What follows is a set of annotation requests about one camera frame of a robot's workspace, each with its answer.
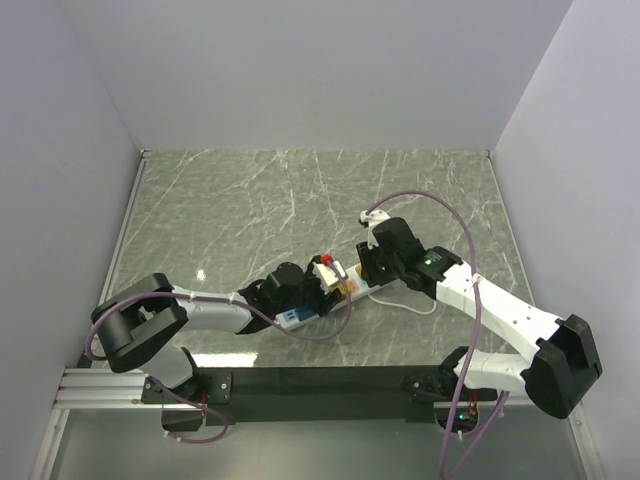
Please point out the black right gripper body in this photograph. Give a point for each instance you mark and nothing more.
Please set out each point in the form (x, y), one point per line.
(378, 267)

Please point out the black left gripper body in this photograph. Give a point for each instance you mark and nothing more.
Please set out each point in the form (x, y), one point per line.
(312, 294)

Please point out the white power strip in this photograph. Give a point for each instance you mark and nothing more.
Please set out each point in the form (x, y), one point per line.
(295, 317)

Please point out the yellow cube socket adapter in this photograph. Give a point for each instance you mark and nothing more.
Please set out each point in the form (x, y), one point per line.
(342, 288)

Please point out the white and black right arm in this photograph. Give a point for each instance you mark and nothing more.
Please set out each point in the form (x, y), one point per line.
(555, 361)

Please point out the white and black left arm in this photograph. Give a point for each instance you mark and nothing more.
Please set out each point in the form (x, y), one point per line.
(134, 329)

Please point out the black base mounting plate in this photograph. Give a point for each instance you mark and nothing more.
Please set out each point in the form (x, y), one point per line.
(279, 394)

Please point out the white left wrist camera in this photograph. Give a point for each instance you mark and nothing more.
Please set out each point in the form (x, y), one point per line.
(329, 272)

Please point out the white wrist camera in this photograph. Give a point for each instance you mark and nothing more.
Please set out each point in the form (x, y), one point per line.
(329, 272)
(369, 220)

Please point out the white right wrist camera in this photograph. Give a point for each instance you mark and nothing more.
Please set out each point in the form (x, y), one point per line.
(369, 220)

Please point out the aluminium frame rail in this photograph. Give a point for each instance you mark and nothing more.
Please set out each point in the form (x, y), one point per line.
(58, 419)

